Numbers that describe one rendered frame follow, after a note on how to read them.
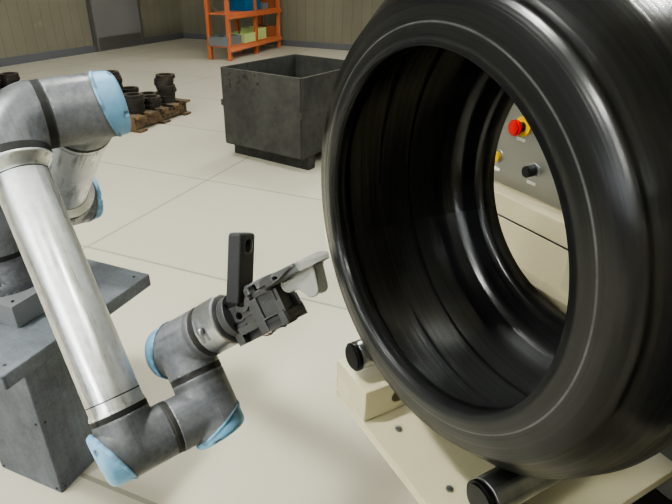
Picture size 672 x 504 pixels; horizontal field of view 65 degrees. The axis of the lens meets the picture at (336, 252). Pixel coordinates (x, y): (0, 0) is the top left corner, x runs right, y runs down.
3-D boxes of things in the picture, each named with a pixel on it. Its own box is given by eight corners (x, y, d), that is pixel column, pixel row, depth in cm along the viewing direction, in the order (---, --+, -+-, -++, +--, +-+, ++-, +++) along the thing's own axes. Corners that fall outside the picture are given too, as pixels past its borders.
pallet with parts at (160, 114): (100, 102, 621) (93, 60, 600) (193, 113, 582) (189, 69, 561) (35, 119, 544) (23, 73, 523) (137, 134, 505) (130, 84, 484)
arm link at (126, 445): (-62, 75, 79) (112, 500, 76) (29, 65, 86) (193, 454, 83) (-52, 112, 89) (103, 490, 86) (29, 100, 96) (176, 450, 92)
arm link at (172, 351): (188, 375, 99) (166, 326, 100) (239, 349, 94) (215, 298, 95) (153, 391, 90) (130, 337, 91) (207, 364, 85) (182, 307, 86)
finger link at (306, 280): (345, 281, 81) (297, 305, 84) (328, 246, 81) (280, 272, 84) (338, 284, 78) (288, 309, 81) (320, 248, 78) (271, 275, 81)
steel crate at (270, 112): (368, 143, 496) (372, 62, 462) (307, 175, 415) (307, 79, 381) (291, 129, 533) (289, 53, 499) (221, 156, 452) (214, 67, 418)
